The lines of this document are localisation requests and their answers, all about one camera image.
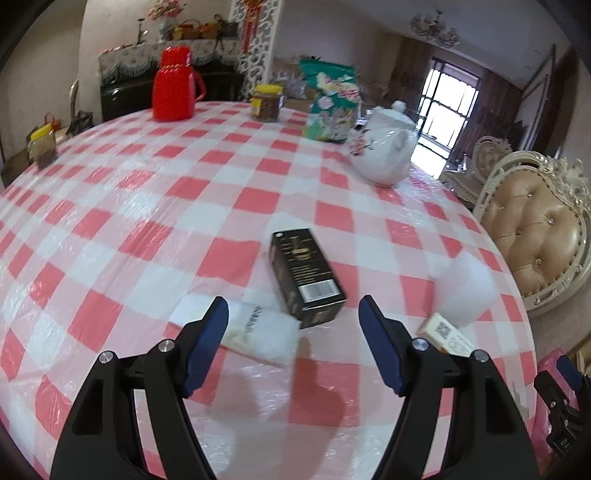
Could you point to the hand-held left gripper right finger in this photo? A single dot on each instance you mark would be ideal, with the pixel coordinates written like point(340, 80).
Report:
point(376, 341)

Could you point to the red hanging knot ornament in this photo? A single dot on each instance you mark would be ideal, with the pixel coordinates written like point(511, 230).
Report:
point(250, 25)

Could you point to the woven gift basket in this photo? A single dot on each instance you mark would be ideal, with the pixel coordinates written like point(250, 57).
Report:
point(185, 31)
point(210, 30)

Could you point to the green snack bag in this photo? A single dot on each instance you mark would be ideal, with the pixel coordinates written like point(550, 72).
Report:
point(334, 101)

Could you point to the white foam piece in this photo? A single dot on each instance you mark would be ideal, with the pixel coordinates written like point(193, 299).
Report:
point(466, 290)

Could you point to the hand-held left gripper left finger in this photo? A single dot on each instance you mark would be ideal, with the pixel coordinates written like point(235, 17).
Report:
point(207, 341)

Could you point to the red thermos jug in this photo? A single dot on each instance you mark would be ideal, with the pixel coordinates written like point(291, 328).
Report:
point(173, 87)

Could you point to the pink plastic bag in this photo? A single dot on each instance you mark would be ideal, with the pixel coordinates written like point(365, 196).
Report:
point(540, 427)

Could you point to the lace piano cover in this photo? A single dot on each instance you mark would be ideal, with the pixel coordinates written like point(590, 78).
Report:
point(134, 55)

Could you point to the chandelier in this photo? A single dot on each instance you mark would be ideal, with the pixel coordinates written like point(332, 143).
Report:
point(436, 30)

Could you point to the yellow-lid jar of nuts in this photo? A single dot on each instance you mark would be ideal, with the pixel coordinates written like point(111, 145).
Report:
point(267, 104)

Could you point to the flower vase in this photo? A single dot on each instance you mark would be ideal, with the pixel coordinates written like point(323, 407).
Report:
point(162, 18)

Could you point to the cream ornate tufted chair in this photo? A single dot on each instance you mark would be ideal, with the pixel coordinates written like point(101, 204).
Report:
point(535, 235)

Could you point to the white lattice screen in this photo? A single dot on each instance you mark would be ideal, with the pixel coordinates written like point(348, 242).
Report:
point(270, 41)

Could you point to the small cream cardboard box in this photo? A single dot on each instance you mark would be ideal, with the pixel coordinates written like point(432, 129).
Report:
point(445, 333)

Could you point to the window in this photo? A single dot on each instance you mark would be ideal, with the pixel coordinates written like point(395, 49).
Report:
point(445, 110)

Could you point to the white floral teapot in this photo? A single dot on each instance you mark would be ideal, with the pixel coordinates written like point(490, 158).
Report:
point(383, 147)

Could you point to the white tissue packet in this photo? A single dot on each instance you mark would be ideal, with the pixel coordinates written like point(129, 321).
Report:
point(263, 337)

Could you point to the black piano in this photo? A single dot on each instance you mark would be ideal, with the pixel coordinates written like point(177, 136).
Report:
point(124, 99)

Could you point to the black cardboard box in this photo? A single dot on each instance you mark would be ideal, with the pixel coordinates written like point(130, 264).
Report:
point(300, 272)

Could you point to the red checked tablecloth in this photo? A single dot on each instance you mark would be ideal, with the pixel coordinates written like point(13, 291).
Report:
point(138, 221)

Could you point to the yellow-lid jar of dark spice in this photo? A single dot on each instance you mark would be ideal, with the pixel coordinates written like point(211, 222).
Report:
point(42, 150)

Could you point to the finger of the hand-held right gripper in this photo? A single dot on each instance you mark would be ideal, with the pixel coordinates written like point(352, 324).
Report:
point(569, 371)
point(551, 390)

